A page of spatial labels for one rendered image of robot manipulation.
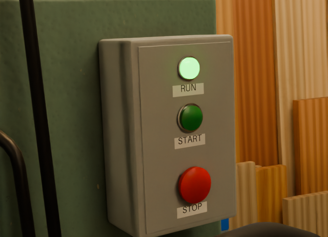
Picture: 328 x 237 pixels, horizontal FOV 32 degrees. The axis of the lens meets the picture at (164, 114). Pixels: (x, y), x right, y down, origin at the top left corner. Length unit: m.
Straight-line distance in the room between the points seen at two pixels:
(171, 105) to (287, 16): 1.68
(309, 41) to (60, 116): 1.79
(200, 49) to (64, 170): 0.15
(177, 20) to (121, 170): 0.15
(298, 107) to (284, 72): 0.14
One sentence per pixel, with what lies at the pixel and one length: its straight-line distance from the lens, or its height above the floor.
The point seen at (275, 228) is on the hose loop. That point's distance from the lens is 0.57.
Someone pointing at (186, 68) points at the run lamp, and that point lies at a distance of 0.45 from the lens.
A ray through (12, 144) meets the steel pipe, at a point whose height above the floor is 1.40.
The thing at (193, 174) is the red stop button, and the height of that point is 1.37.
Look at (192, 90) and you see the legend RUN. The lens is 0.46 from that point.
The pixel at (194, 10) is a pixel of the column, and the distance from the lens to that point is 0.54.
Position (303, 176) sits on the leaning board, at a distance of 2.10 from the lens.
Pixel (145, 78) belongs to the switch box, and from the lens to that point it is 0.44.
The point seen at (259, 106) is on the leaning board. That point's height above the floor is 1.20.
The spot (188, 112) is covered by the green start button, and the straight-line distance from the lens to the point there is 0.45.
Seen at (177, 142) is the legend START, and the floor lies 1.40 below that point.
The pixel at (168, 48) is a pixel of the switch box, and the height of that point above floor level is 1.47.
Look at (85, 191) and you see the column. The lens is 0.50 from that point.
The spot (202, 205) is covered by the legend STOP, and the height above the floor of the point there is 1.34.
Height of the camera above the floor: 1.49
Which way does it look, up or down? 9 degrees down
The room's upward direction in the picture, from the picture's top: 2 degrees counter-clockwise
